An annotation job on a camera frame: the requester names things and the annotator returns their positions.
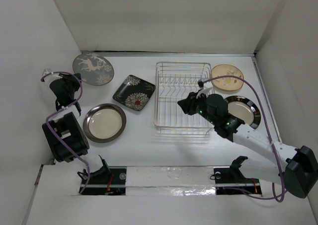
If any beige leaf pattern plate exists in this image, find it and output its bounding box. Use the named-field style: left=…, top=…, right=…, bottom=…
left=212, top=64, right=244, bottom=91

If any steel wire dish rack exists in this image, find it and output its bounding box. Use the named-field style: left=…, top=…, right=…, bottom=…
left=154, top=62, right=213, bottom=136

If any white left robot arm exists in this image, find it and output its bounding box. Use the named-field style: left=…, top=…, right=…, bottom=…
left=41, top=70, right=90, bottom=173

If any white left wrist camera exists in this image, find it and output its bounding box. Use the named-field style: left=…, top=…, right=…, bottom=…
left=41, top=69, right=62, bottom=85

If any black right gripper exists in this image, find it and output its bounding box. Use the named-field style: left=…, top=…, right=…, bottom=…
left=177, top=89, right=218, bottom=126

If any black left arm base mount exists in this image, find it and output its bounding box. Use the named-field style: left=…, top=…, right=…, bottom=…
left=77, top=156, right=127, bottom=196

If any cream plate brown rim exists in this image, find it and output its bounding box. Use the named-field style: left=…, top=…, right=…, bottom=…
left=82, top=103, right=127, bottom=143

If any grey reindeer round plate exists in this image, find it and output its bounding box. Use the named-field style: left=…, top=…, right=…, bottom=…
left=73, top=52, right=115, bottom=86

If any black floral square plate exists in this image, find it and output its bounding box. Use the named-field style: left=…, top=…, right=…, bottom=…
left=112, top=75, right=155, bottom=111

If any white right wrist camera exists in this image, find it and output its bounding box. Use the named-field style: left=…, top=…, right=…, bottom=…
left=196, top=79, right=214, bottom=98

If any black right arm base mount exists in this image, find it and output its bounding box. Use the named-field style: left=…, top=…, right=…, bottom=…
left=210, top=156, right=262, bottom=195

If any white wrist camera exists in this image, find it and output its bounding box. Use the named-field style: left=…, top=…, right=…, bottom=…
left=196, top=79, right=214, bottom=98
left=41, top=69, right=62, bottom=85

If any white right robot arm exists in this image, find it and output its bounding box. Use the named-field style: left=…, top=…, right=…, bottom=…
left=177, top=92, right=318, bottom=199

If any cream plate black glossy rim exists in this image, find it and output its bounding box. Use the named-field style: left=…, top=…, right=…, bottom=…
left=225, top=95, right=261, bottom=129

